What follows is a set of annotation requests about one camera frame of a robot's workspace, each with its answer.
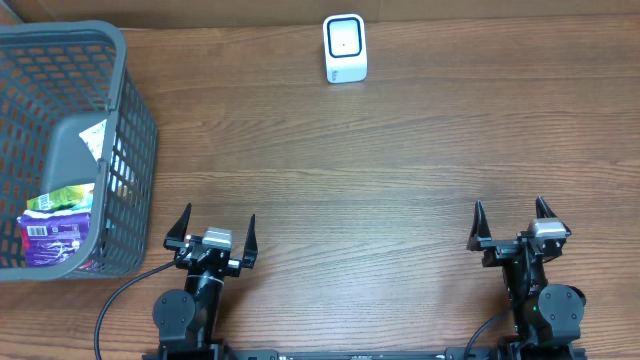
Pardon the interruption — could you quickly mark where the white bamboo print tube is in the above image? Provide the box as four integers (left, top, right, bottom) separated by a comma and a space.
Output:
79, 119, 107, 162

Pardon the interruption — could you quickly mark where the white barcode scanner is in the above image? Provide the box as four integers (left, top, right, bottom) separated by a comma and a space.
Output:
322, 13, 368, 84

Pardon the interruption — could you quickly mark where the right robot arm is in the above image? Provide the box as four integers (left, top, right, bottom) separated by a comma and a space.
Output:
462, 196, 586, 359

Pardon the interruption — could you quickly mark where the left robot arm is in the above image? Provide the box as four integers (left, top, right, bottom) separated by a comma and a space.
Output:
152, 206, 258, 360

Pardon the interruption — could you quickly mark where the grey plastic mesh basket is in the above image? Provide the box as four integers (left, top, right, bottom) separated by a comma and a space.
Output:
1, 21, 158, 282

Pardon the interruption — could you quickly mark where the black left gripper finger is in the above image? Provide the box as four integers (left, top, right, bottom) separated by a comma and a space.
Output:
242, 215, 258, 269
165, 203, 192, 241

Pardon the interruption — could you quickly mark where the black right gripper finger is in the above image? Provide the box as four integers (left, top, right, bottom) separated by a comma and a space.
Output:
535, 196, 556, 219
466, 200, 492, 251

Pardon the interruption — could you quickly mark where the green yellow snack pouch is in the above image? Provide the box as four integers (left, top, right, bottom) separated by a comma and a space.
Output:
26, 183, 95, 211

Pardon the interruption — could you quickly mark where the purple sanitary pad pack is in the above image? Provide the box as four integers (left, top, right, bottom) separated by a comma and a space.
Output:
17, 209, 91, 267

